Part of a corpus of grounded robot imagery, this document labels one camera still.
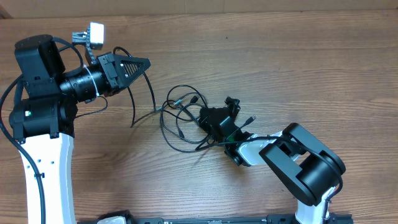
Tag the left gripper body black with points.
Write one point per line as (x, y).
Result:
(108, 73)

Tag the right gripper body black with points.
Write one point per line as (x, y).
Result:
(206, 124)

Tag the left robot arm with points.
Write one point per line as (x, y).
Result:
(42, 120)

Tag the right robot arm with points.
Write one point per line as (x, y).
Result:
(309, 170)

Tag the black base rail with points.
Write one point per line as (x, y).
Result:
(124, 216)

